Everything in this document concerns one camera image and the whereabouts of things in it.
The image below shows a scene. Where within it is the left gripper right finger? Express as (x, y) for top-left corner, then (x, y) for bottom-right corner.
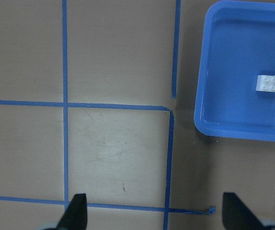
(223, 192), (264, 230)

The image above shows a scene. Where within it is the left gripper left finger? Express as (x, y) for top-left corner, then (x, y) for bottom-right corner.
(57, 194), (88, 230)

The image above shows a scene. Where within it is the blue plastic tray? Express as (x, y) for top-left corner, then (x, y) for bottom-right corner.
(194, 0), (275, 141)

